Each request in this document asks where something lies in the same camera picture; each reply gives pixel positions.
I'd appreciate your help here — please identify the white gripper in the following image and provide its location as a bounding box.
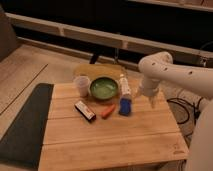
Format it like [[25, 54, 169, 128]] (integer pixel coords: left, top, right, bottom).
[[133, 77, 160, 108]]

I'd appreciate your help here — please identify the green bowl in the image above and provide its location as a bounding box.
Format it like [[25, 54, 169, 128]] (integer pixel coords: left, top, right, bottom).
[[90, 77, 118, 100]]

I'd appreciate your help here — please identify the black red white box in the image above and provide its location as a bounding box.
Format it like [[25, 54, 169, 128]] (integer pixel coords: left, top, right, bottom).
[[74, 101, 96, 122]]

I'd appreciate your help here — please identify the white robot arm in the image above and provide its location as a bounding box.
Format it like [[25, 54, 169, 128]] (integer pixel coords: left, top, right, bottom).
[[137, 52, 213, 171]]

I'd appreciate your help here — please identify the black stand leg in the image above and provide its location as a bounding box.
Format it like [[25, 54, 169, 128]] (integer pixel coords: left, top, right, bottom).
[[89, 53, 100, 64]]

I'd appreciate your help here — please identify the wooden table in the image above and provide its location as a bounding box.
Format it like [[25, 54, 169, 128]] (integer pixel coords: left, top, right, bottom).
[[38, 83, 188, 171]]

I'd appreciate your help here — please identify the white bottle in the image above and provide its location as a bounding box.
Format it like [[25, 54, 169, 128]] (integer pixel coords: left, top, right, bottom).
[[119, 74, 131, 99]]

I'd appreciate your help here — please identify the black cable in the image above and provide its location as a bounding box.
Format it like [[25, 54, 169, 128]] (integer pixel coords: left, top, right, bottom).
[[165, 97, 202, 138]]

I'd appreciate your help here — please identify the translucent plastic cup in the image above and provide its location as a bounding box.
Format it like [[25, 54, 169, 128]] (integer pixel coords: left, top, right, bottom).
[[74, 76, 90, 97]]

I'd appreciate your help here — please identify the orange carrot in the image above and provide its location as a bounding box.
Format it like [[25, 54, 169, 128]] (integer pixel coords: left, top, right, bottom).
[[101, 104, 116, 119]]

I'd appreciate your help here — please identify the black floor mat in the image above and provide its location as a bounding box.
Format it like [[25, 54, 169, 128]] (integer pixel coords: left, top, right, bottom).
[[0, 83, 53, 169]]

